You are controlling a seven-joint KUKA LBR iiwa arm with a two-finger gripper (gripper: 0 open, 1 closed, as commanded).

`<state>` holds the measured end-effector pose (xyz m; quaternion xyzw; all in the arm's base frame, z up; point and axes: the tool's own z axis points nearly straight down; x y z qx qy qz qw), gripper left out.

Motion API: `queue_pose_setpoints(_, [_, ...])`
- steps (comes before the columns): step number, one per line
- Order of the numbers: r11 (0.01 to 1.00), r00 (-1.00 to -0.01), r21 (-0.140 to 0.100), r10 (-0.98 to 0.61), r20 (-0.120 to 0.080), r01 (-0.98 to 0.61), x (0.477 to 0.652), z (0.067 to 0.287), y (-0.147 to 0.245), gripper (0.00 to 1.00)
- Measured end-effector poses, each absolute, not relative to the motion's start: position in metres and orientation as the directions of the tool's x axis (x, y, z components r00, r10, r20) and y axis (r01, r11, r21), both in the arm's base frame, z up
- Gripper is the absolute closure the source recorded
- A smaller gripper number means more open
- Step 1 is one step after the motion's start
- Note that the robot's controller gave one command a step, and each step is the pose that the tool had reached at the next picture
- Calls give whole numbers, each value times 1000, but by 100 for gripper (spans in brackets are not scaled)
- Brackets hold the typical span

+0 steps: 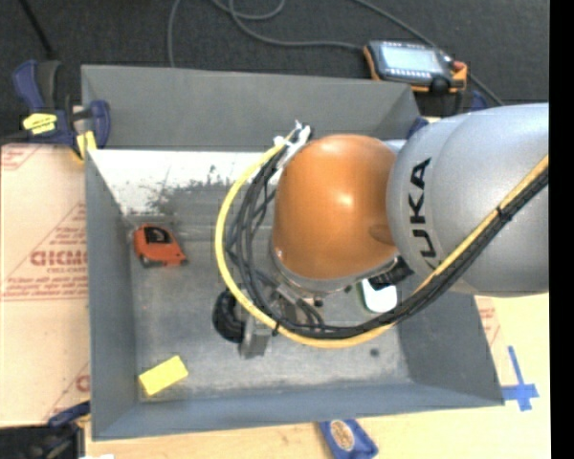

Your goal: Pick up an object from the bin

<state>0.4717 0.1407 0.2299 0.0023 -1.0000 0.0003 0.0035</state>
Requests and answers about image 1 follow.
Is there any orange and black tape measure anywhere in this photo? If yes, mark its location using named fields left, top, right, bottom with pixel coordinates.
left=132, top=223, right=189, bottom=269

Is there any grey metal bin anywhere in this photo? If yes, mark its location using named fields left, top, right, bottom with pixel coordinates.
left=79, top=63, right=506, bottom=442

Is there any yellow sponge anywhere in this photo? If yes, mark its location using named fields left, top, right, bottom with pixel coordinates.
left=137, top=354, right=190, bottom=398

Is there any black cylinder on white bracket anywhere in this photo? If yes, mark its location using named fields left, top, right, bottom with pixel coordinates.
left=357, top=255, right=415, bottom=315

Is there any brown cardboard board red print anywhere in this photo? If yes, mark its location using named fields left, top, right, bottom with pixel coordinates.
left=0, top=142, right=502, bottom=430

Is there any black round object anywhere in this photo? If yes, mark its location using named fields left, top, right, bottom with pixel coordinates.
left=211, top=289, right=250, bottom=344

